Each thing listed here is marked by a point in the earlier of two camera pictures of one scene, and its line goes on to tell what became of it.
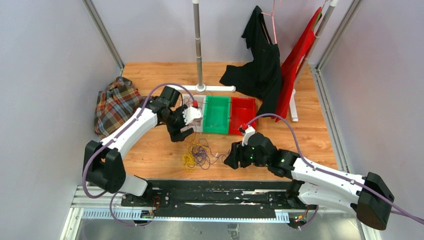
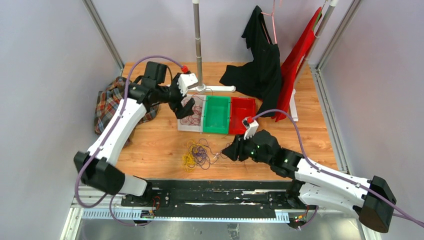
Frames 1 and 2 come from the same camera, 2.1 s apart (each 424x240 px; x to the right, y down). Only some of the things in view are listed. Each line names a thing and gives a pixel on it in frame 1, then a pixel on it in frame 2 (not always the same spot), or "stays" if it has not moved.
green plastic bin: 216,114 stays
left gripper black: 176,134 → 182,112
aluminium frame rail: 104,34 stays
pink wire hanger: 272,14 stays
